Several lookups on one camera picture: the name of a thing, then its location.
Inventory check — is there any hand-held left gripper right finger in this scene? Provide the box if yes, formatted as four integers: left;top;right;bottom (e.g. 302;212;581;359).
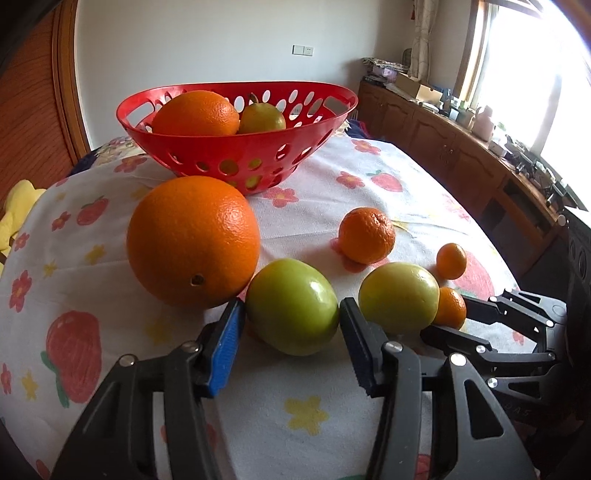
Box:
339;297;539;480

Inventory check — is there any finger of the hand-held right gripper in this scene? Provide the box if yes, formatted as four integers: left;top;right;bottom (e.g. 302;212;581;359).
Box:
420;324;558;398
461;289;568;334

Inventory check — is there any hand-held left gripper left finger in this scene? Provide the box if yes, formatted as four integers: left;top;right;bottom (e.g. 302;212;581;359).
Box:
51;298;247;480

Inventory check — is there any small smooth tangerine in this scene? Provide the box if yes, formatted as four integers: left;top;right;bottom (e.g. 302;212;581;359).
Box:
431;287;468;330

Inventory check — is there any green apple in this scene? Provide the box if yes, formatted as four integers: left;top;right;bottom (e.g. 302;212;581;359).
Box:
245;258;340;357

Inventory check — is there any red perforated plastic basket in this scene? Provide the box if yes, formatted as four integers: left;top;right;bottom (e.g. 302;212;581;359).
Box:
115;82;359;195

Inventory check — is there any yellow-green pear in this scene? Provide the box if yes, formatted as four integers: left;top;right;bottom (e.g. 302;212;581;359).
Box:
238;93;287;136

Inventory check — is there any large smooth orange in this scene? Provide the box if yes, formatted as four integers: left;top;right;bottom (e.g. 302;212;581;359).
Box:
151;90;241;137

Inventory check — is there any yellow-green apple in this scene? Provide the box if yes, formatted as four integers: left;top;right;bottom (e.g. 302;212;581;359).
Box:
358;261;441;334

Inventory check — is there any tiny kumquat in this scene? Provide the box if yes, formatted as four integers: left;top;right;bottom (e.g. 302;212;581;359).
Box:
436;243;468;280

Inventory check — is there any large orange with navel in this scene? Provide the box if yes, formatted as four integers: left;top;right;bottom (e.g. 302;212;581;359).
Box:
126;175;262;309

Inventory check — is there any bumpy tangerine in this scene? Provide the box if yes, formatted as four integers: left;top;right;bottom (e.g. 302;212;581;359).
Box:
338;207;397;265

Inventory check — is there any strawberry print white tablecloth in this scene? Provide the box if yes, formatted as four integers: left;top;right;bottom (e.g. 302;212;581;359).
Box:
0;134;532;480

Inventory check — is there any wooden sideboard cabinet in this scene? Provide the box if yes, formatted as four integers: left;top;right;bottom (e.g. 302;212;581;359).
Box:
358;80;574;280

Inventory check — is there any pink plastic jug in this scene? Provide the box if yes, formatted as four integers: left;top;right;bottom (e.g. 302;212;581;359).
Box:
474;106;494;138

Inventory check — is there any floral quilt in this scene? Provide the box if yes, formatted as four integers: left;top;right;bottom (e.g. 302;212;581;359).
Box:
68;135;154;177

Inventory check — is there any wooden framed window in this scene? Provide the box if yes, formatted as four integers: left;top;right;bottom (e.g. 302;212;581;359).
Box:
454;0;591;188

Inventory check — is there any cardboard box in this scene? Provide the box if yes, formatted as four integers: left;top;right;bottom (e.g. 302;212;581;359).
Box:
396;72;443;103

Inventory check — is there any yellow plush toy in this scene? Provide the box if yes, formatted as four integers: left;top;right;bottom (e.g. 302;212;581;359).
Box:
0;180;47;265

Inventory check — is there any pile of patterned cloth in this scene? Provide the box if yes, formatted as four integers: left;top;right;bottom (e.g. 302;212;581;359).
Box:
361;57;410;84

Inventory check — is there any patterned curtain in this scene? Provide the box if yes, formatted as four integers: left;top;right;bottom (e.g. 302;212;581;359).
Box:
408;0;438;82

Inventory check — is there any wooden slatted wardrobe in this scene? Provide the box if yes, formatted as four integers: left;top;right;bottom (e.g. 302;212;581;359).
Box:
0;0;92;206

